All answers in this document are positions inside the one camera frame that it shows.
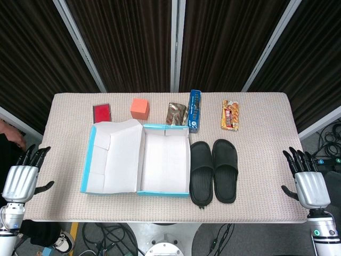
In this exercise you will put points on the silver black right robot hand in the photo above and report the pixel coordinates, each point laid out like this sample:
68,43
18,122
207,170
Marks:
311,186

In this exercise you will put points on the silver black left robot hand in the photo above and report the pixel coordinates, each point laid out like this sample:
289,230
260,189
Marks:
20,181

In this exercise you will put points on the black slipper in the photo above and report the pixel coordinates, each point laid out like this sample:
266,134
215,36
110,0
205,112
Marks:
225,157
201,157

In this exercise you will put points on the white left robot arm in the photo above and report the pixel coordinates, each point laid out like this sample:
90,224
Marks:
10,221

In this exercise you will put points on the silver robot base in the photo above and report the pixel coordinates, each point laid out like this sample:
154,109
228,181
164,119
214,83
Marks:
170,245

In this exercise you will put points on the person's bare hand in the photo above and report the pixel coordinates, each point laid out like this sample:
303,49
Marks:
12,136

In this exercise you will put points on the beige fabric-covered table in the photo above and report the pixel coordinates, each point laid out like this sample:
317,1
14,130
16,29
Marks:
266,160

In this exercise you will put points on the red flat box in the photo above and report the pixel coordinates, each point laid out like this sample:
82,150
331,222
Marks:
101,113

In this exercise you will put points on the light blue open shoe box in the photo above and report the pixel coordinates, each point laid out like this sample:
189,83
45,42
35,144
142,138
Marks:
162,162

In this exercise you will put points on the black power strip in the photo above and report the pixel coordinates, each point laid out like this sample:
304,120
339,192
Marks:
331,160

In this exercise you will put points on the black trouser leg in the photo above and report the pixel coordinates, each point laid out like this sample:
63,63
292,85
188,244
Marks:
40,233

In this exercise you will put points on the white black sneaker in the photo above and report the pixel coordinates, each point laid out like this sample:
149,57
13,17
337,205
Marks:
65,241

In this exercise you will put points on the yellow snack bar package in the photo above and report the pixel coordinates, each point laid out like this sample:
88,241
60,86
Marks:
230,114

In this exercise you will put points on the dark brown pleated curtain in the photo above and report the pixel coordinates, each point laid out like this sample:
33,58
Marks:
226,42
314,58
128,42
32,53

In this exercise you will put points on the long blue carton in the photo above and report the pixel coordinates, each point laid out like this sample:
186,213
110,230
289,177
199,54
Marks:
194,112

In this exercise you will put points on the orange cube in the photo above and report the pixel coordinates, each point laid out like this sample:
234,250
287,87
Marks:
139,106

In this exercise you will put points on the brown gold snack packet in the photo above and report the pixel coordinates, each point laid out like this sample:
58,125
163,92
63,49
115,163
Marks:
175,114

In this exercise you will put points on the grey metal frame post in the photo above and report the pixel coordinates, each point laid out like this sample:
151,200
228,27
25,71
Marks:
80,45
271,45
178,45
319,124
18,122

